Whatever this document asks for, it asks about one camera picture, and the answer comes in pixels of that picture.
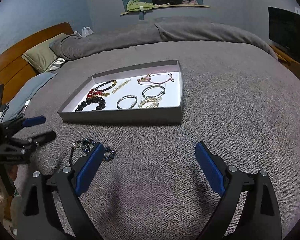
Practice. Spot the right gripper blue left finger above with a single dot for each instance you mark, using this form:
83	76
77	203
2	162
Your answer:
86	168

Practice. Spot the grey duvet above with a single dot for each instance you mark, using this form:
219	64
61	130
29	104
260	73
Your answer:
164	29

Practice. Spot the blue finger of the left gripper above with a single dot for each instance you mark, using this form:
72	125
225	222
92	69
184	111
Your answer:
29	122
44	138

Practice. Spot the gold bar hair clip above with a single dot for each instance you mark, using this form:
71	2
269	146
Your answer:
120	86

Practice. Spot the green cloth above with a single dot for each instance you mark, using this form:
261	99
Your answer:
137	5

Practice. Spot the silver wire bangle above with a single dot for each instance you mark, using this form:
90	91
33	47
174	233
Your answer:
155	91

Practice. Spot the grey jewelry tray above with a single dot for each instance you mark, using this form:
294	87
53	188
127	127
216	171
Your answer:
94	103

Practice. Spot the wooden headboard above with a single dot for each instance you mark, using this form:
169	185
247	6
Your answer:
14	70

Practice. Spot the striped pillow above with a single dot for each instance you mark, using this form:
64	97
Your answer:
56	64

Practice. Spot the silver ring bangle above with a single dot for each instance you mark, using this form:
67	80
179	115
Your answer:
127	102

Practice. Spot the white charger plug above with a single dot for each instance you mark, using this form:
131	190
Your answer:
27	103

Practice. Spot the black cloth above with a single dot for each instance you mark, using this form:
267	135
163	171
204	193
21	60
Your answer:
170	2

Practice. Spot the olive green pillow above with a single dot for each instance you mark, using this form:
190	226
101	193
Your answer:
41	56

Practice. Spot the wooden tv stand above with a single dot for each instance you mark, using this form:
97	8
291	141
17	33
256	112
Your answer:
287	61

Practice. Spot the wooden window sill shelf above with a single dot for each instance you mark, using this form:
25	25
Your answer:
159	7

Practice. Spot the white plastic bag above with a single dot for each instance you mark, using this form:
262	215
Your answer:
86	31

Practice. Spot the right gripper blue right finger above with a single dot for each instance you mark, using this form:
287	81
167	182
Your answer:
209	165

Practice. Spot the blue-grey blanket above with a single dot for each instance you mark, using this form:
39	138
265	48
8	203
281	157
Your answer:
27	92

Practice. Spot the black television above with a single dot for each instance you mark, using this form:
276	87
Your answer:
284	30

